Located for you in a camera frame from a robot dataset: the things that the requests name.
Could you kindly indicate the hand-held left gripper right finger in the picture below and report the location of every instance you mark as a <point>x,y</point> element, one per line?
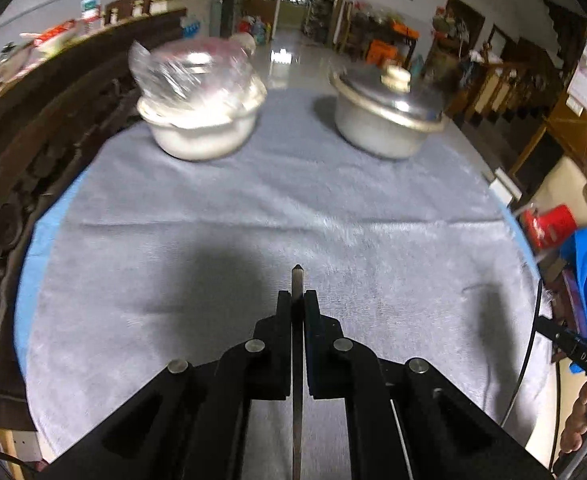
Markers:
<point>313,320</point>

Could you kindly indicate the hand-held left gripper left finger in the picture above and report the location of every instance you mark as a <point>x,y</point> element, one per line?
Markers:
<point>285,320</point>

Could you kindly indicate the metal chopstick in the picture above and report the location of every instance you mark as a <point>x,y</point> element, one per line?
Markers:
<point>298,280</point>

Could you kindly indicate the person's right hand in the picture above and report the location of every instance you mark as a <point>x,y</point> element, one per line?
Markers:
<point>578,412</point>

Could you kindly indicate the grey towel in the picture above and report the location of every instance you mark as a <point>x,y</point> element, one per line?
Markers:
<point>273,210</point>

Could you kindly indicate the red plastic bag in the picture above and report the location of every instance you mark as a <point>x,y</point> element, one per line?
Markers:
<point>548,227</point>

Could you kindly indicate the beige armchair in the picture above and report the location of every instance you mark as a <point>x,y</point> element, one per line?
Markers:
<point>573,185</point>

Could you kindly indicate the white box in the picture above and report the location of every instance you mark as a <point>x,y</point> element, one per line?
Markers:
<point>504,186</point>

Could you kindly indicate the aluminium pot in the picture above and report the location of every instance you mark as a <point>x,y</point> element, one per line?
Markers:
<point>378,130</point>

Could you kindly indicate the white ceramic bowl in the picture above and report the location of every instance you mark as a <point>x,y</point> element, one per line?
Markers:
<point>198,132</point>

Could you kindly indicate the metal pot with lid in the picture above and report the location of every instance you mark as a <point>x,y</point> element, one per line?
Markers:
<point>373,89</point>

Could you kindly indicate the blue table mat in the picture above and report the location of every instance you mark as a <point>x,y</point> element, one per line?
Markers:
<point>43,240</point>

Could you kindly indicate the clear plastic bag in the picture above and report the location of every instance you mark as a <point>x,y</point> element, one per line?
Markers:
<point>188,70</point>

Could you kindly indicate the wooden stair railing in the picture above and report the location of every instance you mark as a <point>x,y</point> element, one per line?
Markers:
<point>503,95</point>

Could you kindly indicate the orange crate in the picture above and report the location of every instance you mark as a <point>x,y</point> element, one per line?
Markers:
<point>382,51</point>

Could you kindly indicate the dark carved wooden bench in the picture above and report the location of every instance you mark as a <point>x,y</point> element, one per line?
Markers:
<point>23,135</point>

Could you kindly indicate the red white packet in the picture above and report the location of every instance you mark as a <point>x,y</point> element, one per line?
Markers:
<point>55,34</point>

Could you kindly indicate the clear plastic water bottle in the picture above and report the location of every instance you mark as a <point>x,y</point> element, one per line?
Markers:
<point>91,5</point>

